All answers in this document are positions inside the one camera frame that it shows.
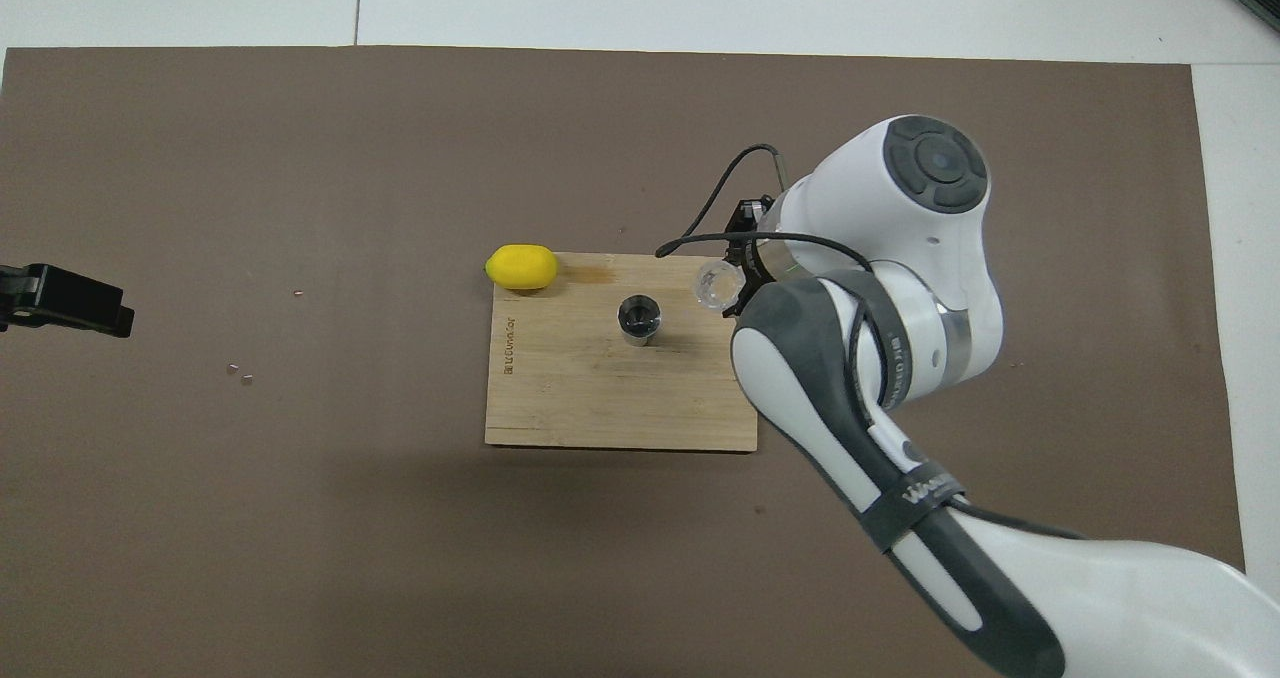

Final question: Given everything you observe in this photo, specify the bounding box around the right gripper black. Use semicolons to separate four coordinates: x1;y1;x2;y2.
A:
720;196;791;318

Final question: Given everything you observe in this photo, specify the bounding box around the clear glass cup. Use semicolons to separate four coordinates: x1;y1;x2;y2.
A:
692;260;743;311

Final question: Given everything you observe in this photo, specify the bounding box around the steel double jigger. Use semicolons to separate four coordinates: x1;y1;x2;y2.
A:
617;295;664;347

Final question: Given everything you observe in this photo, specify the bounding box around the bamboo cutting board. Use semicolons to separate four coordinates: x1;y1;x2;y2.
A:
485;253;759;454

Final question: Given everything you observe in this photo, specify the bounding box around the yellow lemon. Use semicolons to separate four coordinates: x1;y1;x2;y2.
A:
485;244;559;292

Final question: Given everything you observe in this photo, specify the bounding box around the brown table mat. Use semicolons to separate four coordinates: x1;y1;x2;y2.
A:
0;46;1246;678

